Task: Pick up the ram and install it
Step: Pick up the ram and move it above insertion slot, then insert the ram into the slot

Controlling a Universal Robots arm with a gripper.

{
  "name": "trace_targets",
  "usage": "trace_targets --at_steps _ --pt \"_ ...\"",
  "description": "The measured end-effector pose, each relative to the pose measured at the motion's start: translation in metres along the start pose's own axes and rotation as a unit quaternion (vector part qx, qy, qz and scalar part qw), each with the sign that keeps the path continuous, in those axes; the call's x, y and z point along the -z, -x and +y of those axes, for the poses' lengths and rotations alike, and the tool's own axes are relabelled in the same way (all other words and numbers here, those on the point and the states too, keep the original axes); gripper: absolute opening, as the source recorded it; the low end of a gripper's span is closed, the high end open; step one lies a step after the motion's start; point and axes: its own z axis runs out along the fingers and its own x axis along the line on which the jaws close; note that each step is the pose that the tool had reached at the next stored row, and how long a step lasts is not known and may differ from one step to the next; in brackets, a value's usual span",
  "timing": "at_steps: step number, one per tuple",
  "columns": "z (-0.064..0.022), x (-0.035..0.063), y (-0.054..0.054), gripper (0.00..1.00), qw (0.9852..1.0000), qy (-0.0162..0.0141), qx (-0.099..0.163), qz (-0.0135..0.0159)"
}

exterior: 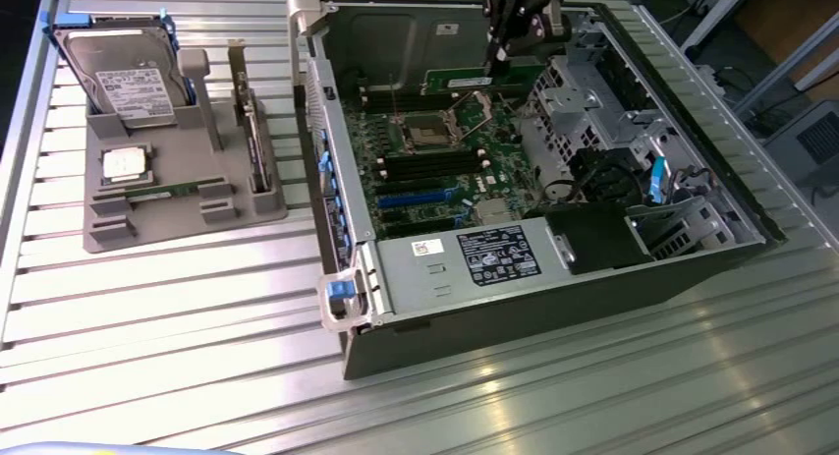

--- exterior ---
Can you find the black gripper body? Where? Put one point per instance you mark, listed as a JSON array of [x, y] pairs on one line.
[[533, 27]]

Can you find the green RAM stick white label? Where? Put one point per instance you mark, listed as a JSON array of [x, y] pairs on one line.
[[459, 81]]

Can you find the black RAM slot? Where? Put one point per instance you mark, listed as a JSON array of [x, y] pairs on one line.
[[432, 162], [437, 174], [435, 168], [429, 156]]

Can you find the metal socket cover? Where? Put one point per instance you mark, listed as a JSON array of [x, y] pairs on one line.
[[479, 110]]

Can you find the metal disk bay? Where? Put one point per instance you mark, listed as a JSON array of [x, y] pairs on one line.
[[576, 103]]

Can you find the thin locking lever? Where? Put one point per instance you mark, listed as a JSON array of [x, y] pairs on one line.
[[396, 101]]

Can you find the CPU socket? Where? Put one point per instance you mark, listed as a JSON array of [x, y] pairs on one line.
[[424, 132]]

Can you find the green motherboard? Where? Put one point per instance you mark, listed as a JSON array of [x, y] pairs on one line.
[[429, 185]]

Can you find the black expansion slot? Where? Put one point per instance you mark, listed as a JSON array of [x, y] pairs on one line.
[[419, 224], [412, 186]]

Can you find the silver chipset heatsink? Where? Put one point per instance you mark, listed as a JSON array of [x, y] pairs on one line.
[[495, 211]]

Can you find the blue expansion slot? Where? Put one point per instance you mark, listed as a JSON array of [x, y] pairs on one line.
[[413, 198]]

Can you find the grey power supply unit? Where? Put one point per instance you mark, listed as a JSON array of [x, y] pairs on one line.
[[452, 273]]

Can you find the grey computer box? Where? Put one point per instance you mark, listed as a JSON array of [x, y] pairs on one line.
[[805, 135]]

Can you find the blue latch clip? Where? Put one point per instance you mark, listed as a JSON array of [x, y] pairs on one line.
[[336, 291]]

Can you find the open black PC case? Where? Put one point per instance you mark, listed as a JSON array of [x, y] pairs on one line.
[[524, 322]]

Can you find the hard disk blue carrier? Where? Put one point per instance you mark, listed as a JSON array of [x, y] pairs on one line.
[[124, 76]]

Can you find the grey parts rack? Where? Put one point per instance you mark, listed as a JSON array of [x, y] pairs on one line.
[[170, 214]]

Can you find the silver CPU chip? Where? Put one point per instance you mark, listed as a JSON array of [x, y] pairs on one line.
[[128, 164]]

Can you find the blue yellow object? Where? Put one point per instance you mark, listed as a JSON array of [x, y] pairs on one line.
[[72, 448]]

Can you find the wooden desk white frame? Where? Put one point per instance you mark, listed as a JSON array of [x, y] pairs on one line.
[[785, 27]]

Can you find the graphics card metal bracket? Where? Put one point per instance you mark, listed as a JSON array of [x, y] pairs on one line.
[[252, 130]]

